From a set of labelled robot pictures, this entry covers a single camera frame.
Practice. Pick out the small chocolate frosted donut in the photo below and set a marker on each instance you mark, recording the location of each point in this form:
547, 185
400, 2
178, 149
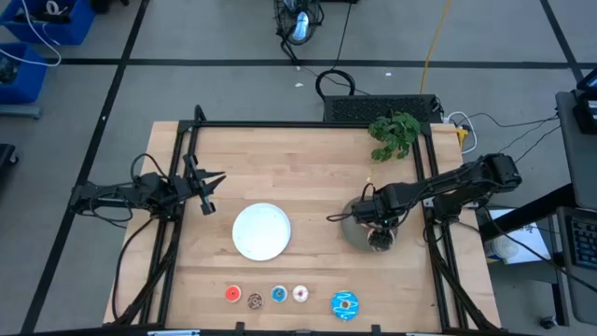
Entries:
251, 301

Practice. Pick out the small white sprinkled donut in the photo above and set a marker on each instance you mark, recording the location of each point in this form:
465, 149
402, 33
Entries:
295, 294

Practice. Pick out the grey round plate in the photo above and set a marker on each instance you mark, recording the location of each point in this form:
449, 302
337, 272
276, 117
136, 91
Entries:
351, 233

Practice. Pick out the green potted plant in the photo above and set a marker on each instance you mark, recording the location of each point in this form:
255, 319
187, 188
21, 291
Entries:
394, 133

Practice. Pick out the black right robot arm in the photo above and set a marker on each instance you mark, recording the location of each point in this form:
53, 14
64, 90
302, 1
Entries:
466, 179

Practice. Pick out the small red frosted donut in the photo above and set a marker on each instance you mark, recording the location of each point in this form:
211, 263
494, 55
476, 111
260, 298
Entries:
229, 294

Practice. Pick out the small blue sprinkled donut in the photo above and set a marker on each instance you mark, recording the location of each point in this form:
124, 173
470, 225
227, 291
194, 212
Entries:
274, 294

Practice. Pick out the black floor fan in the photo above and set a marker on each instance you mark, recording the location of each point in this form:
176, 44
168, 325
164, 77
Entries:
298, 21

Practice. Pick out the white round plate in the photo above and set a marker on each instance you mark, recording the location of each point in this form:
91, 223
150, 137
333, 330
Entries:
261, 231

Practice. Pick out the large blue storage bin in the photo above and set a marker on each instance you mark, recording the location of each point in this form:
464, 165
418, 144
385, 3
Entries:
70, 30

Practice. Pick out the yellow plug connector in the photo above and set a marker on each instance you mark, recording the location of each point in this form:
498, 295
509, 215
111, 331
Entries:
462, 136

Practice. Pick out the large blue frosted donut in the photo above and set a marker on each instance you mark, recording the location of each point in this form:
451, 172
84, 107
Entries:
337, 305

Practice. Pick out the black keyboard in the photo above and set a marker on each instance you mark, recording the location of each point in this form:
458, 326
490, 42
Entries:
585, 242

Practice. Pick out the white paper sheet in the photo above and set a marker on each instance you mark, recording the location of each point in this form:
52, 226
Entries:
527, 238

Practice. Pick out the black aluminium table frame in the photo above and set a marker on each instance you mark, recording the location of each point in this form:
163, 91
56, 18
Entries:
280, 124

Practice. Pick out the grey side desk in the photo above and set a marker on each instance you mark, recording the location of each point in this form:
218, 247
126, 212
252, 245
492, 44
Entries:
578, 154

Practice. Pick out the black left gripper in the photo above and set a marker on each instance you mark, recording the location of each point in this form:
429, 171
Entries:
199, 184

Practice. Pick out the large chocolate frosted donut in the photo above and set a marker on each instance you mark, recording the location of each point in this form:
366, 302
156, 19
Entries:
381, 239

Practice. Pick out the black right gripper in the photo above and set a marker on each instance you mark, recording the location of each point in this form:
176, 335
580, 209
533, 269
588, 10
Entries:
373, 211

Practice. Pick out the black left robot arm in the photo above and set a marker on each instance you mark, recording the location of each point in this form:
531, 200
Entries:
126, 192

